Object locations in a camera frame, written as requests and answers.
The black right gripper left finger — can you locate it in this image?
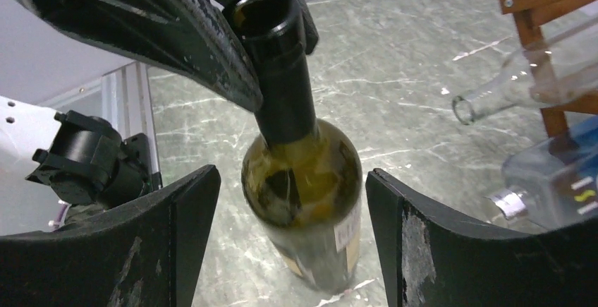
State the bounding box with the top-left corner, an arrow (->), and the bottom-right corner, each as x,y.
1,165 -> 221,306

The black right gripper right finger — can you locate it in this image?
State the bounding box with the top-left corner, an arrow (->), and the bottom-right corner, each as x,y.
365,169 -> 597,306

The dark green wine bottle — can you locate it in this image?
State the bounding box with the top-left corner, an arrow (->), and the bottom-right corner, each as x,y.
227,0 -> 362,294

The blue square glass bottle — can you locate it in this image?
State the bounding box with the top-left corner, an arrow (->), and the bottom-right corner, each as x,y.
487,116 -> 597,230

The clear glass bottle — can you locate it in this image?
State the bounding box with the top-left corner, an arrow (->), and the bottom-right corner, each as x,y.
452,16 -> 597,125

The brown wooden wine rack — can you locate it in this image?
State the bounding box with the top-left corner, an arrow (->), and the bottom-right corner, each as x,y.
498,0 -> 598,138

